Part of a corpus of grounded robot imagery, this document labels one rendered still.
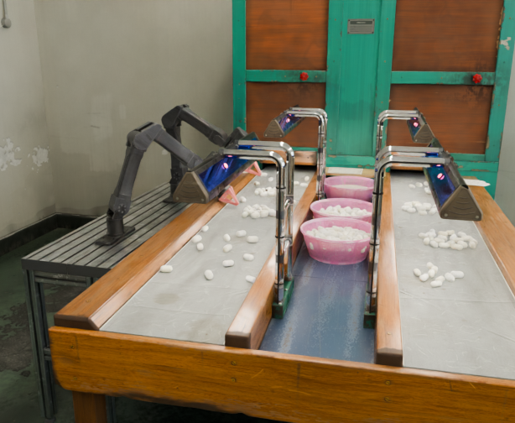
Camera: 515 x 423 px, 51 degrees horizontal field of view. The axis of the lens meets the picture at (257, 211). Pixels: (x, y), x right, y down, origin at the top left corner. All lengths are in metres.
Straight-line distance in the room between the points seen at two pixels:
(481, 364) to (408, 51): 1.89
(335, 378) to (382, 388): 0.10
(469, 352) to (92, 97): 3.46
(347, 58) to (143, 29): 1.67
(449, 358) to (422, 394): 0.10
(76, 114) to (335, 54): 2.20
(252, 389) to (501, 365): 0.52
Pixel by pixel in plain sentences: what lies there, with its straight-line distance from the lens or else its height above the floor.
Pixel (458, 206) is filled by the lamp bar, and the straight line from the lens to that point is 1.13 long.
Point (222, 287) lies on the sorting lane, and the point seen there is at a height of 0.74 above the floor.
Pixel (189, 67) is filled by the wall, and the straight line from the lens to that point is 3.87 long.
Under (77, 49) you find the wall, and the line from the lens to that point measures 4.27.
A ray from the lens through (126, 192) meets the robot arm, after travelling 2.10.
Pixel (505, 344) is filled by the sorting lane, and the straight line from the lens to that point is 1.34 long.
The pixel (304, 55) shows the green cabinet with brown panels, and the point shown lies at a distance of 2.86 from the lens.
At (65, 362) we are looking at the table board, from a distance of 1.40.
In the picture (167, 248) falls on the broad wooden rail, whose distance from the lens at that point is 1.73.
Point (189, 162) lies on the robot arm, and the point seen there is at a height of 0.94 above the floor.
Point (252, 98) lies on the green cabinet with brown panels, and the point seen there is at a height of 1.12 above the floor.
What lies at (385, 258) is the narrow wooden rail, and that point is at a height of 0.76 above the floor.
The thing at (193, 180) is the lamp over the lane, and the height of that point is 1.09.
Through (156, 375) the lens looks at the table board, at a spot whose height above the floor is 0.65.
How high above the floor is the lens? 1.36
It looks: 16 degrees down
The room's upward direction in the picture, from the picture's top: straight up
